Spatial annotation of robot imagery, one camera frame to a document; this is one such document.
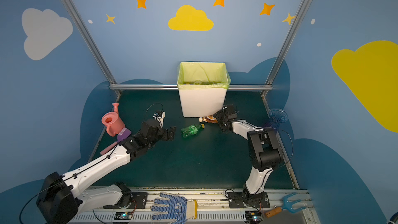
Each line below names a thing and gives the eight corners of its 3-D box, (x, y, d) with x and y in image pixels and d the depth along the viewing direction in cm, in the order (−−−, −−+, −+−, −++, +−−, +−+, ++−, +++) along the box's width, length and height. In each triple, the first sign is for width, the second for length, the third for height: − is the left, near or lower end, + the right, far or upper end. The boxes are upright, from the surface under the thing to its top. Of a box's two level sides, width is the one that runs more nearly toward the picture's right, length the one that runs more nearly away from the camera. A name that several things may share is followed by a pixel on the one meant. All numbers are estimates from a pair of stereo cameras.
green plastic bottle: (184, 139, 97) (183, 136, 94) (180, 132, 101) (180, 129, 98) (205, 130, 102) (206, 127, 99) (201, 123, 106) (201, 120, 103)
